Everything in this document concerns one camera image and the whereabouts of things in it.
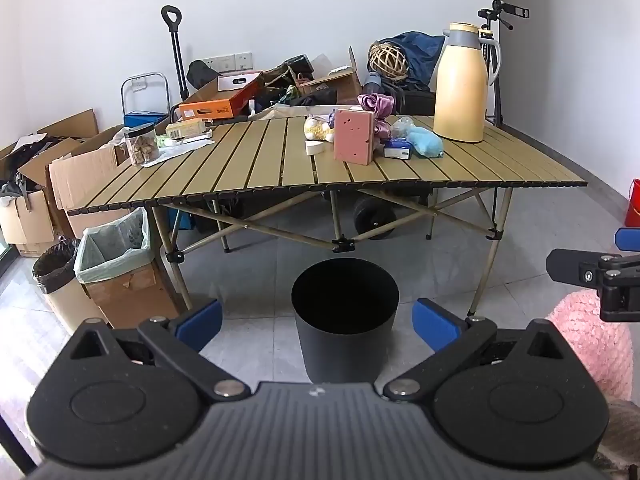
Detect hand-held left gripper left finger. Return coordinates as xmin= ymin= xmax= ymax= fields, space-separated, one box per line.
xmin=67 ymin=299 xmax=251 ymax=402

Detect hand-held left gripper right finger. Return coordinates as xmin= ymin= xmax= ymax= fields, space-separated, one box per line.
xmin=382 ymin=298 xmax=571 ymax=403

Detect black round bin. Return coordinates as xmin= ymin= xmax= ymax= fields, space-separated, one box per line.
xmin=291 ymin=258 xmax=401 ymax=383

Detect light blue fluffy cloth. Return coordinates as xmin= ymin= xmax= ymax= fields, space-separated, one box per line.
xmin=407 ymin=126 xmax=444 ymax=158

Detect yellow white plush toy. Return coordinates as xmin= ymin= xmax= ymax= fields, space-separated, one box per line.
xmin=303 ymin=115 xmax=336 ymax=142

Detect red bucket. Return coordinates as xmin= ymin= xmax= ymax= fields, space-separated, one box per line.
xmin=624 ymin=178 xmax=640 ymax=228

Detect cardboard box with green liner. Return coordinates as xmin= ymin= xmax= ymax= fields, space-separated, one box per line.
xmin=75 ymin=207 xmax=181 ymax=328

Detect person's pink fluffy clothing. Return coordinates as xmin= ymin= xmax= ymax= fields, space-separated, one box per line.
xmin=545 ymin=290 xmax=633 ymax=401

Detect beige bin with black bag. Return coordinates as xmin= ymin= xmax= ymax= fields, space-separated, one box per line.
xmin=32 ymin=237 xmax=108 ymax=333

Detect khaki folding slatted table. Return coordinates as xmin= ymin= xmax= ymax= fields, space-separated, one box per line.
xmin=67 ymin=115 xmax=588 ymax=311

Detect printed paper leaflet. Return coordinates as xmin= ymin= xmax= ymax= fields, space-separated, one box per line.
xmin=142 ymin=140 xmax=217 ymax=168

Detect black tripod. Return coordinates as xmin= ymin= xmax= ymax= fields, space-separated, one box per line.
xmin=477 ymin=0 xmax=530 ymax=127

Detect clear jar black lid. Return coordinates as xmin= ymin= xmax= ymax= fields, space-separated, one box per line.
xmin=124 ymin=123 xmax=161 ymax=166

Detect yellow medicine box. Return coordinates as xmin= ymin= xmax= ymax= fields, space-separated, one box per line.
xmin=165 ymin=119 xmax=213 ymax=140

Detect large open cardboard box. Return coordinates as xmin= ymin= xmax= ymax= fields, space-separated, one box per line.
xmin=0 ymin=109 xmax=101 ymax=256

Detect pink foam block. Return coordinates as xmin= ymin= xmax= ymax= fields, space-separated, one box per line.
xmin=333 ymin=109 xmax=376 ymax=166

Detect yellow thermos jug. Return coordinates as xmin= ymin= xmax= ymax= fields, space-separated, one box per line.
xmin=433 ymin=22 xmax=502 ymax=142

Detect blue plastic box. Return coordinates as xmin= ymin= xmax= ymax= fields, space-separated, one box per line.
xmin=124 ymin=111 xmax=170 ymax=133

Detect orange cardboard box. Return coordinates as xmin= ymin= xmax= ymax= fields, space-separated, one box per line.
xmin=177 ymin=71 xmax=263 ymax=122

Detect beige wagon fabric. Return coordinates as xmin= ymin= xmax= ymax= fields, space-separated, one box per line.
xmin=250 ymin=105 xmax=306 ymax=121

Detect black bag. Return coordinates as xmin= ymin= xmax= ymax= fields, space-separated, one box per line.
xmin=186 ymin=60 xmax=221 ymax=91

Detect small brown cardboard box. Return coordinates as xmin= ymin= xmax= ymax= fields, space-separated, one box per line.
xmin=300 ymin=47 xmax=362 ymax=106

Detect blue bag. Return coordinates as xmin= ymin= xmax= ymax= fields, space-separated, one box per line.
xmin=372 ymin=31 xmax=446 ymax=88

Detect wicker ball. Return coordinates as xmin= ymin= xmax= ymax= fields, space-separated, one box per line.
xmin=368 ymin=42 xmax=411 ymax=82

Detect white metal frame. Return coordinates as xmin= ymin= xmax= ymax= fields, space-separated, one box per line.
xmin=121 ymin=72 xmax=170 ymax=126

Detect white wall socket panel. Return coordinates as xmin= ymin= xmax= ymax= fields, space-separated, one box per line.
xmin=202 ymin=52 xmax=253 ymax=73

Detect black wagon handle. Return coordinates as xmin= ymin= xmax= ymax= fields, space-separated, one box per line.
xmin=161 ymin=5 xmax=190 ymax=106

